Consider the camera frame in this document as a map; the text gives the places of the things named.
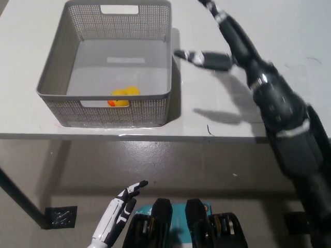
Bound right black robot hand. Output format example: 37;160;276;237
173;0;275;89

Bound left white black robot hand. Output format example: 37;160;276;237
92;180;149;245

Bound yellow rubber duck toy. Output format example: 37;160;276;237
107;85;141;107

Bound black teal robot body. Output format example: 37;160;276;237
122;197;249;248

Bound black metal table leg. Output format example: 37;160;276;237
0;166;49;230

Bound grey perforated plastic basket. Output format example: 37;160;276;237
35;0;173;128

